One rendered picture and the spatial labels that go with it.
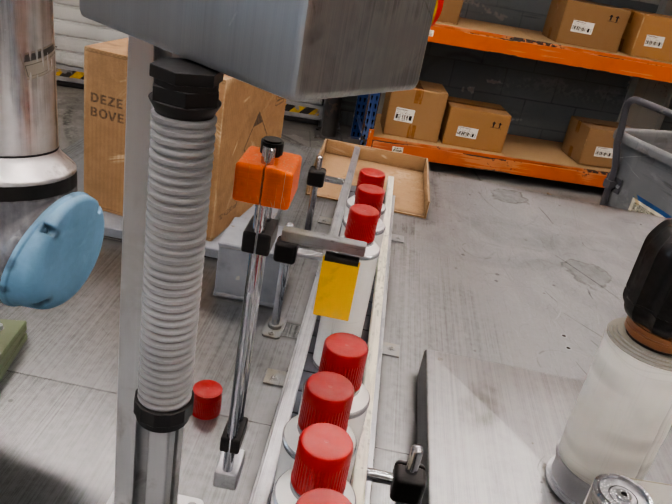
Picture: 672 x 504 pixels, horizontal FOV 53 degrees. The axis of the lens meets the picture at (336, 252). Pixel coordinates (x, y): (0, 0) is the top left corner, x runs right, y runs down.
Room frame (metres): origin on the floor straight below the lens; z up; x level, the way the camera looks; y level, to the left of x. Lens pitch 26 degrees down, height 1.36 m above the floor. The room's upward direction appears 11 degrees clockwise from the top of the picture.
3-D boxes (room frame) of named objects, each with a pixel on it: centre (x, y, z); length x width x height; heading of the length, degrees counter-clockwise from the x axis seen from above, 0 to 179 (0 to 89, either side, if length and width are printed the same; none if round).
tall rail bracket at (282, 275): (0.80, 0.04, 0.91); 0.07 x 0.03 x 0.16; 88
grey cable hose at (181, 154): (0.31, 0.08, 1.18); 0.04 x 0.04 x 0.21
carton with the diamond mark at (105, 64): (1.16, 0.29, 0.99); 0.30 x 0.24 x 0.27; 169
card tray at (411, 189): (1.47, -0.05, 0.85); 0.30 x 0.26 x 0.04; 178
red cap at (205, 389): (0.61, 0.11, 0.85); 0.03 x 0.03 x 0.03
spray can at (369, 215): (0.67, -0.02, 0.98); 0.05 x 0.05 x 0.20
